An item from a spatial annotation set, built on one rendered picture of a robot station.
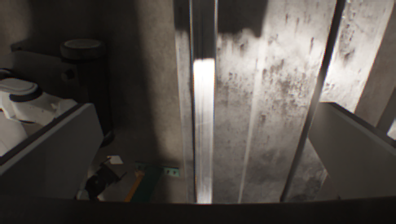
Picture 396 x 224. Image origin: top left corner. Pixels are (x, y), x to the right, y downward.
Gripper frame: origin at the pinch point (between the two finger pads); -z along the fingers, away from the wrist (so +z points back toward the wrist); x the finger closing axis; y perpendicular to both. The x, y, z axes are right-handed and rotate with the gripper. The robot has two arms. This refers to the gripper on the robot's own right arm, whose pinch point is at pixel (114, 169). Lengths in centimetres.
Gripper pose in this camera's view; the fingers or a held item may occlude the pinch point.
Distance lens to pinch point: 110.2
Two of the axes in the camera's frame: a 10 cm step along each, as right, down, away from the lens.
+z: -3.5, 3.8, -8.6
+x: 7.5, 6.6, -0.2
